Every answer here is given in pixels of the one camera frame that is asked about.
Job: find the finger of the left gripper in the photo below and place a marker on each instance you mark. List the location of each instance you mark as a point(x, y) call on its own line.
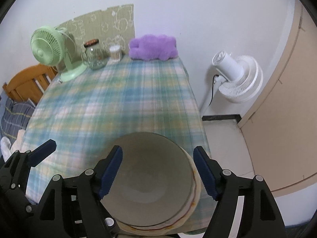
point(18, 213)
point(39, 153)

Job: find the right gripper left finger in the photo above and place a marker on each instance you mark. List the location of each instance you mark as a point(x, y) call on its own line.
point(72, 207)

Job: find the yellow floral plate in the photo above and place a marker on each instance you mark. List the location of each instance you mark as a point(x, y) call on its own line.
point(126, 229)

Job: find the floral bowl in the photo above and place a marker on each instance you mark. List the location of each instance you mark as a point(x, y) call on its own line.
point(153, 181)

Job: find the pink white crumpled cloth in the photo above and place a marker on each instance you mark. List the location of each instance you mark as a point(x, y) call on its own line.
point(7, 149)

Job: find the grey plaid pillow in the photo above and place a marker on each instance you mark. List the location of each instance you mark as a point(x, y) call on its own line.
point(16, 117)

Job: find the plaid tablecloth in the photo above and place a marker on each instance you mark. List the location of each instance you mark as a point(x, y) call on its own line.
point(83, 116)

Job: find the wooden bed headboard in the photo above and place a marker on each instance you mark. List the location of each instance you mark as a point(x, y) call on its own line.
point(30, 83)

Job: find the cream door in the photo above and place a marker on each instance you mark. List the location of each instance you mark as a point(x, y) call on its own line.
point(280, 130)

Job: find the green desk fan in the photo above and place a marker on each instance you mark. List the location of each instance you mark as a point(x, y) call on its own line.
point(52, 46)

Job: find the glass jar dark lid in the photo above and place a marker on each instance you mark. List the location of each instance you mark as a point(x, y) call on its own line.
point(93, 55)

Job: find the cotton swab container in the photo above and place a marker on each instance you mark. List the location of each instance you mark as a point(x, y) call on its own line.
point(115, 53)

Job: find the white standing fan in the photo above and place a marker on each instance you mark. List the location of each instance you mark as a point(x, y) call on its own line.
point(238, 79)

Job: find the patterned cardboard sheet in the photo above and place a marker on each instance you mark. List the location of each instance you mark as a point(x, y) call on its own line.
point(113, 26)

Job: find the purple plush toy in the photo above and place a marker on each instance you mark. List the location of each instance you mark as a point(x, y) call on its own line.
point(151, 47)

